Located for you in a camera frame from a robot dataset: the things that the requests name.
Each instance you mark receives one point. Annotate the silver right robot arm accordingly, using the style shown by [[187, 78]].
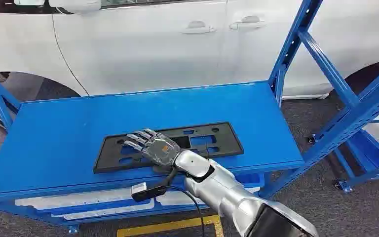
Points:
[[228, 193]]

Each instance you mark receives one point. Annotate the white car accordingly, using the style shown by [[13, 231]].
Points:
[[150, 49]]

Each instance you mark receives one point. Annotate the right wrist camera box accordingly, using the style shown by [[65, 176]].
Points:
[[145, 192]]

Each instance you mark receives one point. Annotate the black plastic plate frame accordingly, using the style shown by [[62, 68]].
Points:
[[222, 144]]

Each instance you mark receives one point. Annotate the white moulded part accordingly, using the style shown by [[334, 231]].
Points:
[[75, 198]]

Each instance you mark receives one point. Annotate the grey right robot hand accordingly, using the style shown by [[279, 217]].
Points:
[[159, 150]]

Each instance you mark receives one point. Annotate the blue metal shelf rack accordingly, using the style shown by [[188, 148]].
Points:
[[62, 140]]

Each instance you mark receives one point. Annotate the low blue metal rack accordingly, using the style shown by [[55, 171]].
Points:
[[366, 153]]

